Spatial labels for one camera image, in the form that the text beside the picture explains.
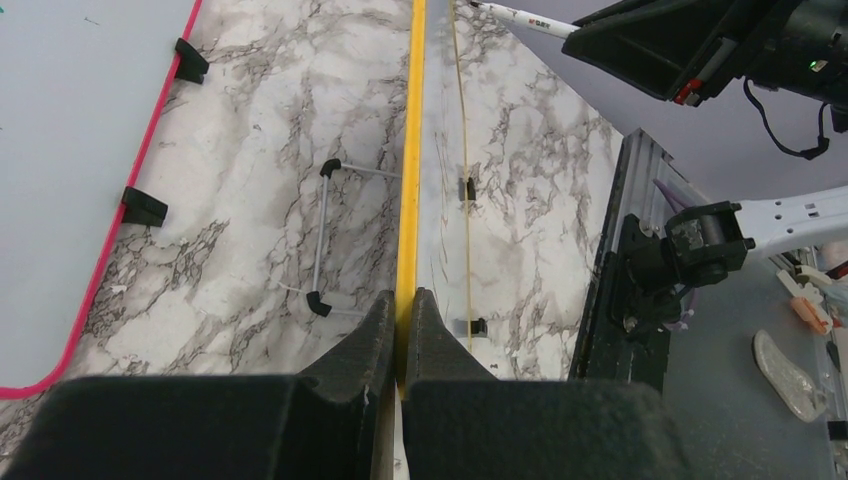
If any grey flat object on floor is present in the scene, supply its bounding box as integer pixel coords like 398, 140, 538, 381
752, 330, 827, 423

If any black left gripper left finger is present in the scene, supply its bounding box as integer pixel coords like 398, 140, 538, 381
5, 291, 395, 479

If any orange white connector clutter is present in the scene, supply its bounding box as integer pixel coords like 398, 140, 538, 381
776, 265, 847, 335

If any yellow framed whiteboard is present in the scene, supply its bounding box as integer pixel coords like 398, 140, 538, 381
394, 0, 475, 480

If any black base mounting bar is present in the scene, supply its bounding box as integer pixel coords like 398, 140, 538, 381
569, 147, 670, 391

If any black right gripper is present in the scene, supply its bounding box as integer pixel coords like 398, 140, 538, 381
562, 1, 789, 106

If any white rainbow marker pen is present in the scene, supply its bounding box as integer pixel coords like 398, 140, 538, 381
469, 1, 580, 40

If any aluminium table edge rail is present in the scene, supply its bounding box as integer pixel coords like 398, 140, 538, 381
620, 129, 708, 236

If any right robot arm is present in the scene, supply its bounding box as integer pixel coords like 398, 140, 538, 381
562, 1, 847, 257

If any black pink whiteboard stand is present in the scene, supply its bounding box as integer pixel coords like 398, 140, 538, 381
118, 37, 210, 228

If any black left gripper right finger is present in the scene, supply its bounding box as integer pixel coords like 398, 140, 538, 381
402, 288, 693, 479

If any pink framed whiteboard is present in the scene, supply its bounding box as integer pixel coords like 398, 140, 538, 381
1, 1, 200, 400

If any black yellow whiteboard stand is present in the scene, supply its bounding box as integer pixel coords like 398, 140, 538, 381
278, 158, 490, 339

